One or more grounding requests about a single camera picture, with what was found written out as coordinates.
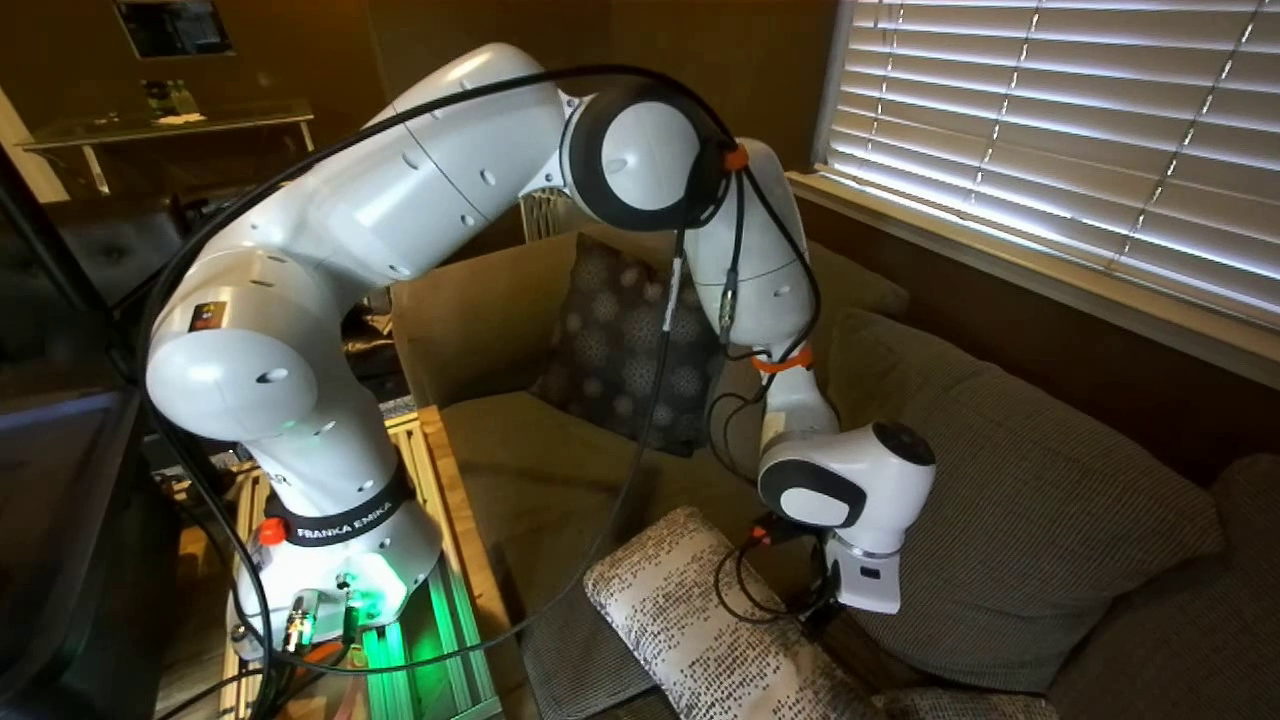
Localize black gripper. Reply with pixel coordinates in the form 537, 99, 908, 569
811, 606, 924, 691

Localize white grey patterned pillow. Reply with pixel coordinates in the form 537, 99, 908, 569
861, 684, 1058, 720
578, 505, 877, 720

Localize dark floral throw pillow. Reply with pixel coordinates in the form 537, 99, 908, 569
528, 231, 731, 458

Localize large grey back cushion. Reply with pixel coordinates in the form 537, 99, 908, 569
797, 308, 1229, 700

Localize grey fabric sofa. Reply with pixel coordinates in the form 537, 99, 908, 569
387, 192, 1280, 720

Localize white window sill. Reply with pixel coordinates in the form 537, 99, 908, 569
781, 169, 1280, 396

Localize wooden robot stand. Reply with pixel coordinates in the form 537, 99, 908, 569
211, 402, 542, 720

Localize white slatted hamper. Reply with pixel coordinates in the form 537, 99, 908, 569
516, 186, 590, 244

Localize white window blind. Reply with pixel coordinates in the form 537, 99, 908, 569
811, 0, 1280, 335

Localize dark monitor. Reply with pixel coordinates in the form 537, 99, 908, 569
0, 383, 147, 720

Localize small items on shelf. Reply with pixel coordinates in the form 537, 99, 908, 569
135, 78, 211, 130

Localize orange cable strap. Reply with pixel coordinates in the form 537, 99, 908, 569
747, 344, 819, 381

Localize wall shelf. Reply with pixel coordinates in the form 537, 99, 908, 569
19, 109, 324, 202

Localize dark framed wall picture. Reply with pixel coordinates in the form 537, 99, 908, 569
112, 0, 232, 59

